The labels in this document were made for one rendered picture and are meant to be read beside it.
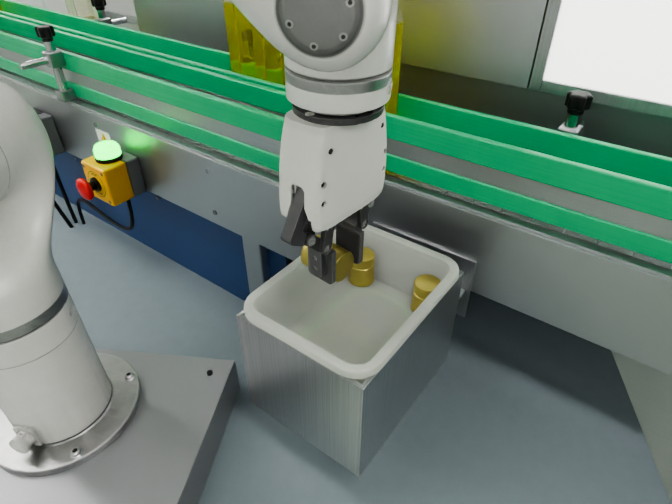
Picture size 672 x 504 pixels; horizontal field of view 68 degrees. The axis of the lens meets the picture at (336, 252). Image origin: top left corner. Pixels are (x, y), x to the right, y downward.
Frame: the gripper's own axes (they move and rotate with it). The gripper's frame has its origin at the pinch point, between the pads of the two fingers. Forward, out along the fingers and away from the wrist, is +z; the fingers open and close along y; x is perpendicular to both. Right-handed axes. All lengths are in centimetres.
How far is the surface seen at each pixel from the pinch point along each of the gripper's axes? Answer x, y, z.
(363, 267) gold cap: -4.5, -11.0, 11.2
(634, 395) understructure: 30, -44, 41
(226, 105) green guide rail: -29.8, -11.2, -4.0
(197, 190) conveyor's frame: -37.1, -8.7, 11.4
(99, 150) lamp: -54, -2, 8
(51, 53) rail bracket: -71, -6, -4
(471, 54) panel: -7.8, -38.5, -9.4
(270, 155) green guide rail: -22.0, -11.7, 1.2
